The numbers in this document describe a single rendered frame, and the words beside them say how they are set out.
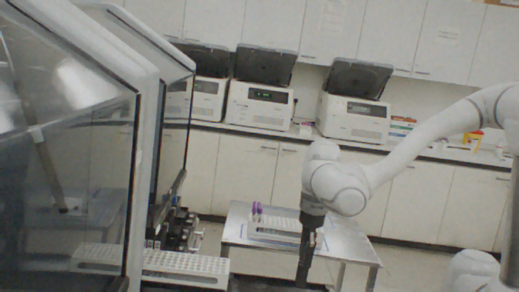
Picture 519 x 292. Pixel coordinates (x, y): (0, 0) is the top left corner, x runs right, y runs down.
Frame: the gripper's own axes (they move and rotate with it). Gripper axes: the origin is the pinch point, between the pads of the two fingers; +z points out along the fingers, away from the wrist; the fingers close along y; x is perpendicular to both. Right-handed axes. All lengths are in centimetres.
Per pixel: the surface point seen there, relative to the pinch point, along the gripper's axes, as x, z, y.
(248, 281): -15.5, 7.8, -5.1
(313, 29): 28, -90, -260
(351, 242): 27, 6, -42
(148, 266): -45.7, 1.8, 3.2
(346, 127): 66, -13, -231
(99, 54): -54, -58, 31
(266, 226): -9.3, 0.8, -33.7
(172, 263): -39.4, 2.2, -0.5
